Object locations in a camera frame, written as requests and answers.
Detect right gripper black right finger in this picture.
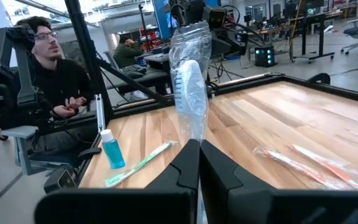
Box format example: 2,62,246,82
200,139,358,224

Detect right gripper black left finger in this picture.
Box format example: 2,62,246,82
34,139,201,224

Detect green toothbrush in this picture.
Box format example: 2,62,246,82
104,140,178,189

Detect orange toothbrush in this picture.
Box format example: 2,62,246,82
252,146,354,190

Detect packaged toothbrushes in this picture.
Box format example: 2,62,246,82
290,143,358,190

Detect blue toothbrush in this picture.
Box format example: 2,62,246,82
168,21,213,224

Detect small blue mouthwash bottle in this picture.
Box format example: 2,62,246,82
100,129,126,170

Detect black table clamp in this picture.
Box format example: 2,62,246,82
77,146,103,160

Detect black computer with green lights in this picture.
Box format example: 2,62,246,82
254,45,276,68

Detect light grey stool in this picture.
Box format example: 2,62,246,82
1,125,74,177

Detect black standing desk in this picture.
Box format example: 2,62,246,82
288,8,345,65

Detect black table-level camera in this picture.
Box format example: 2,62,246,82
44,167,76,194

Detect silver metal bracket strip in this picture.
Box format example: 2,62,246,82
94,93,106,134

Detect black arched cable hook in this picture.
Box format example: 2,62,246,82
307,72,332,85

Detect black aluminium table frame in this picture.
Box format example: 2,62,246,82
64,0,358,191

